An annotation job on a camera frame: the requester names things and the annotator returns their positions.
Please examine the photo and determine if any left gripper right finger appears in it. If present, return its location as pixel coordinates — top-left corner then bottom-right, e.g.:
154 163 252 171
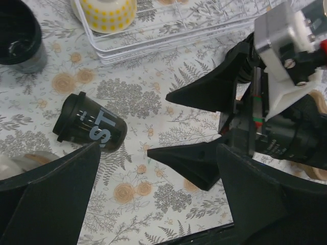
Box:
217 144 326 244

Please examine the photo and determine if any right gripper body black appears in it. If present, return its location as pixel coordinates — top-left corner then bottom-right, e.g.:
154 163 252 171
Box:
219 33 269 156

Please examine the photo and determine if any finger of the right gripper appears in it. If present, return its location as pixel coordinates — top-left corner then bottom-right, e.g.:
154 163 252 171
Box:
147 136 228 191
166 42 249 112

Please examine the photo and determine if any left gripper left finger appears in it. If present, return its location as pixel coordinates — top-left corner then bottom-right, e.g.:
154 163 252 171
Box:
1 143 101 245

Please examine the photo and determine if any black takeout coffee cup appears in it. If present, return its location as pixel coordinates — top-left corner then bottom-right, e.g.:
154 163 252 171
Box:
68 96 127 153

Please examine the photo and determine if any black cup lid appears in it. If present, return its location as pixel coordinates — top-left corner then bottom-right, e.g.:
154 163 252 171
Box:
53 92 86 142

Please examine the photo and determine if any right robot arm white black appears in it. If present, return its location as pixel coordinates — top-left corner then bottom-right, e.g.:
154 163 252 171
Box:
147 34 326 191

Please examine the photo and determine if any grey straw holder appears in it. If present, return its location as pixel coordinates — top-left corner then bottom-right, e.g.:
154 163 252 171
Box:
1 151 59 180

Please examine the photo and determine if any floral table mat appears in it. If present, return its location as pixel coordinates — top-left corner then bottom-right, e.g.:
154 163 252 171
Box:
1 1 252 244

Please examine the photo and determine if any yellow dotted bowl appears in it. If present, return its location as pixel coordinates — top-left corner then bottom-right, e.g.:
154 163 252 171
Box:
79 0 137 34

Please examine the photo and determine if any stack of black cups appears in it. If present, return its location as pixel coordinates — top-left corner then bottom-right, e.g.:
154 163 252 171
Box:
1 1 48 74

